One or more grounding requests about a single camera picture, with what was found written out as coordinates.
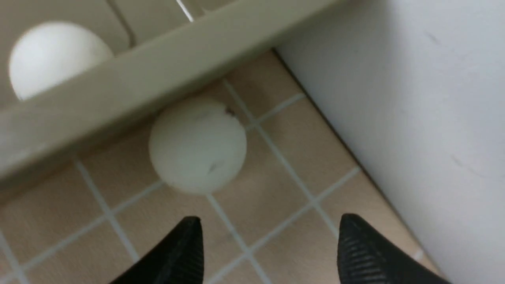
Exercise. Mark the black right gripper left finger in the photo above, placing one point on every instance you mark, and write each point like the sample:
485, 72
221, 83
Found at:
177, 259

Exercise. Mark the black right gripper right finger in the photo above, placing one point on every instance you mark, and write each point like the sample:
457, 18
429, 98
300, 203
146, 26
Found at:
365, 256

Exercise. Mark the white ball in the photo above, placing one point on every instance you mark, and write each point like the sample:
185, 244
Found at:
197, 146
51, 53

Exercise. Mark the olive green plastic bin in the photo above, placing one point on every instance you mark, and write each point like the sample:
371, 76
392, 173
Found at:
38, 133

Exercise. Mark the checkered beige tablecloth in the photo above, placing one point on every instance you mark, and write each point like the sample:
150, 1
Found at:
277, 222

